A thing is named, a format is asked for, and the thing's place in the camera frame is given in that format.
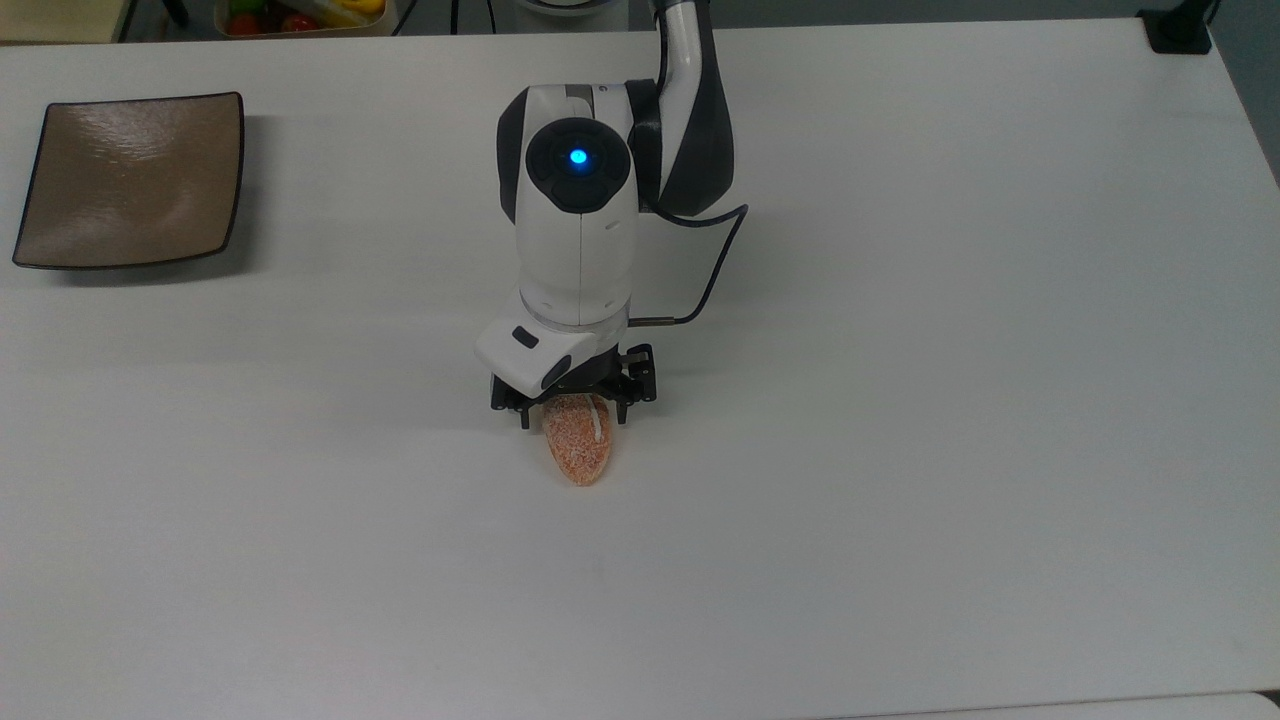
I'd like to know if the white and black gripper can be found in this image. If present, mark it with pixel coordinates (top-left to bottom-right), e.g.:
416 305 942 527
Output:
474 310 659 432

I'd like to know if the round orange bread bun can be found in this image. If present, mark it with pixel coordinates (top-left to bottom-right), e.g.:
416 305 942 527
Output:
541 393 617 488

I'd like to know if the square brown ceramic plate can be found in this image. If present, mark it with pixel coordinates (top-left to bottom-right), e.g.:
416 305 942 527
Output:
12 92 247 271

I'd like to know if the container with toy fruit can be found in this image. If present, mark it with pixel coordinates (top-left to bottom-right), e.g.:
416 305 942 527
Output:
213 0 398 39

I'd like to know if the light wooden board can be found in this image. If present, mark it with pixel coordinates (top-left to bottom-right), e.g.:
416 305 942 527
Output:
0 0 139 45

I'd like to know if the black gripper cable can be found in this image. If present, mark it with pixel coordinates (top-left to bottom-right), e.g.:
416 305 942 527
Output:
628 203 751 327

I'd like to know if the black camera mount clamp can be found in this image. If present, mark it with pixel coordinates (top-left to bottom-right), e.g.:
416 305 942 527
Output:
1138 0 1223 56

